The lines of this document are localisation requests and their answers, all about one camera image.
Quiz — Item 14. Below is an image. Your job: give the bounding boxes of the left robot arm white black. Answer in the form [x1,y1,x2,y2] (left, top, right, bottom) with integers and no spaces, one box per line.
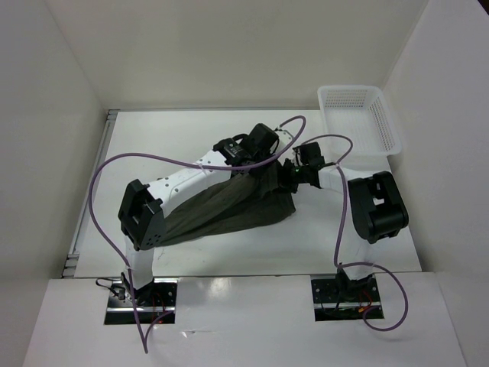
[118,123,288,306]

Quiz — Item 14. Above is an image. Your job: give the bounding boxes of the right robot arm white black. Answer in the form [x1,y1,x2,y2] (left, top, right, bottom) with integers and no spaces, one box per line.
[280,140,409,300]

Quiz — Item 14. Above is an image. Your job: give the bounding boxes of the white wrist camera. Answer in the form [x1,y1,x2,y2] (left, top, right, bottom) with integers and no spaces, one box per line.
[293,147,303,166]
[275,128,294,153]

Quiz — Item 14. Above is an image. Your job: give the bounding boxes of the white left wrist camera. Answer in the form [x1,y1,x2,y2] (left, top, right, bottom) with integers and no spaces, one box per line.
[275,128,294,153]

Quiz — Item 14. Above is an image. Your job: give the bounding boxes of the olive green shorts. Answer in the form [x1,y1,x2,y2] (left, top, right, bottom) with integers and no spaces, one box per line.
[162,161,296,246]

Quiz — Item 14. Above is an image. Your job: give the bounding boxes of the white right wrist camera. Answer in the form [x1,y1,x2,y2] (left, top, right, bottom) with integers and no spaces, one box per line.
[293,147,303,166]

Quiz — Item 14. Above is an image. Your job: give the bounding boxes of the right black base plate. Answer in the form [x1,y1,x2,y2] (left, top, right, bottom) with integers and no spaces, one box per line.
[310,274,384,322]

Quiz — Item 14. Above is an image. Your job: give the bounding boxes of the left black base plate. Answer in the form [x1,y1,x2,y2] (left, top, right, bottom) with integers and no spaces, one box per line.
[96,278,178,326]

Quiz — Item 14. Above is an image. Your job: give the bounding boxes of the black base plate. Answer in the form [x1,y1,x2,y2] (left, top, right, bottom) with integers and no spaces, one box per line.
[96,278,178,326]
[310,274,384,322]

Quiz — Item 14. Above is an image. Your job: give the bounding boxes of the white perforated plastic basket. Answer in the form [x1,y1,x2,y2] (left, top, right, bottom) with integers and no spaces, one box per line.
[317,85,402,157]

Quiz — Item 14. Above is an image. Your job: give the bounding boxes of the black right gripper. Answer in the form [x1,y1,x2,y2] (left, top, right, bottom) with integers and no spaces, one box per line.
[267,158,309,193]

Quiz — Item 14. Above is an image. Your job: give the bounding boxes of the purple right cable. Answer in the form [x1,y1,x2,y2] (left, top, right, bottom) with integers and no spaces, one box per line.
[293,133,409,332]

